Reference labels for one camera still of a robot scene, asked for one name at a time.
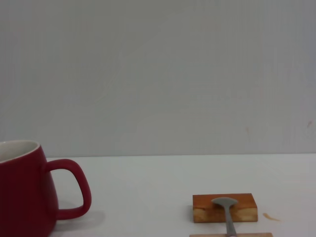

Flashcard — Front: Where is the red ceramic cup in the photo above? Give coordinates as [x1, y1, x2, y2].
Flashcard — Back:
[0, 140, 92, 237]

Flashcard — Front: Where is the light wooden block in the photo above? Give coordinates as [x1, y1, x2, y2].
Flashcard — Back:
[189, 232, 274, 237]

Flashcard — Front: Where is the pink handled metal spoon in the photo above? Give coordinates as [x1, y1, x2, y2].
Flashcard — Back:
[211, 197, 238, 237]

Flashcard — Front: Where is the dark brown wooden block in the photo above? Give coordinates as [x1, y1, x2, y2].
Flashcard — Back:
[192, 193, 259, 224]

